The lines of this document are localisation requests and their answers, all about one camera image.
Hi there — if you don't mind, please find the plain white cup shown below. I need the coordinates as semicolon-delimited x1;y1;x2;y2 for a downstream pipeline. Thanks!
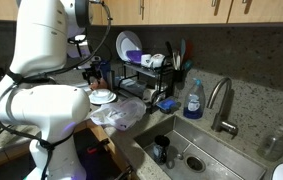
140;53;153;68

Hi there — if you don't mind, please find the red spatula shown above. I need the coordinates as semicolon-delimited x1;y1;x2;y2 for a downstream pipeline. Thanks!
184;39;194;63

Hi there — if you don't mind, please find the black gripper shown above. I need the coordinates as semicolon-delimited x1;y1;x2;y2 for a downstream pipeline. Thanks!
82;59;103;89

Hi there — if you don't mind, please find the stainless steel sink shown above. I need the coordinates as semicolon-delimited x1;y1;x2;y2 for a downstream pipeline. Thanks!
134;114;268;180

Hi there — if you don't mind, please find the reddish brown object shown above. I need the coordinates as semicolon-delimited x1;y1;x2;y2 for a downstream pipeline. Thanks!
90;78;111;92

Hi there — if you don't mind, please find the red handled clamp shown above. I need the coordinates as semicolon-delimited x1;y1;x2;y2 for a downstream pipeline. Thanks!
86;139;111;155

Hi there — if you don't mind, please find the black utensil holder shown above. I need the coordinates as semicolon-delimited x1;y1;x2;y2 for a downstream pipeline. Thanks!
174;68;188;91

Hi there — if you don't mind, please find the white plastic utensil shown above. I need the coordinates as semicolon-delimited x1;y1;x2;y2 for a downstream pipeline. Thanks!
172;49;182;71

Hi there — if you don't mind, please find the small white plate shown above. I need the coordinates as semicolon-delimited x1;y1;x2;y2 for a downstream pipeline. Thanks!
88;91;118;106

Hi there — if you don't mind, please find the grey metal tumbler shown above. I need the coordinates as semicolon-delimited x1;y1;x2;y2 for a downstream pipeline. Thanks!
106;69;116;90

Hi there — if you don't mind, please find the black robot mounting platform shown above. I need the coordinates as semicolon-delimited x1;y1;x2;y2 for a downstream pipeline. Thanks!
72;128;133;180

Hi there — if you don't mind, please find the clear plastic container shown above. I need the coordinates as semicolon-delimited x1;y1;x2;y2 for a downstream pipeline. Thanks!
119;78;148;98

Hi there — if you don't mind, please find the dark blue bottle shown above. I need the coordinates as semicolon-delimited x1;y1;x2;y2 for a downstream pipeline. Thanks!
97;59;112;83

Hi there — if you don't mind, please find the black cooking utensil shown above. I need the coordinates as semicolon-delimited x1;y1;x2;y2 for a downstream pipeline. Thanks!
164;40;175;62

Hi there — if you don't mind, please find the teal handled utensil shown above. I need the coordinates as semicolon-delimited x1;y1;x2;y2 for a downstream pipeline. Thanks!
182;59;194;72

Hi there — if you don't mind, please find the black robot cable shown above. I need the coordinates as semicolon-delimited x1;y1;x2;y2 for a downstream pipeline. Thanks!
0;0;114;180

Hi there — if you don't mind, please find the large white plate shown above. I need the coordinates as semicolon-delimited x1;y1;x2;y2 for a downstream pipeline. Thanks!
115;30;144;63

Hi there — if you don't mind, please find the blue dish soap bottle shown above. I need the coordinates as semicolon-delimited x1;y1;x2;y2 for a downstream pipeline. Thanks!
183;78;206;120

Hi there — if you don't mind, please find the blue sponge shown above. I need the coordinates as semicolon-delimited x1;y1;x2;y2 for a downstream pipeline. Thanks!
156;96;182;115

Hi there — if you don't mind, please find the white plastic bag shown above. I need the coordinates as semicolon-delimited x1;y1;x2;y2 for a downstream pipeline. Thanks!
88;96;148;132

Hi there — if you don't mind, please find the black mug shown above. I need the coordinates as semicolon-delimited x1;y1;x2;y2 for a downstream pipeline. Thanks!
152;134;171;165

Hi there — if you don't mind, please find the white mug with red print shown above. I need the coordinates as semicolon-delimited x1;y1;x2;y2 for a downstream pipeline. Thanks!
149;53;167;69

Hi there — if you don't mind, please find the black wire dish rack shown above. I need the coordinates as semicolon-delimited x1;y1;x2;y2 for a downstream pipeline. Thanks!
117;59;177;115

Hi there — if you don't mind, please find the clear glass on counter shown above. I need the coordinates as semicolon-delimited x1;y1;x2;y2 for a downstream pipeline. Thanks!
256;128;283;162

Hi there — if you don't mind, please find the brushed metal faucet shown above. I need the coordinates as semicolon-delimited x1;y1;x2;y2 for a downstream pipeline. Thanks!
206;77;240;136

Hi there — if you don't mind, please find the metal cabinet handle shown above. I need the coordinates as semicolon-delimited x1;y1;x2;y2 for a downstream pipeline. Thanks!
138;0;146;21
210;0;222;17

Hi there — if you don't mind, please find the purple bowl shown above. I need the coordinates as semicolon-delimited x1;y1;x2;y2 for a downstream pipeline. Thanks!
125;49;144;65

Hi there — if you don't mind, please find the blue spatula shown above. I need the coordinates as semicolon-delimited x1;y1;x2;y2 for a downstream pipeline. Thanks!
179;38;187;63

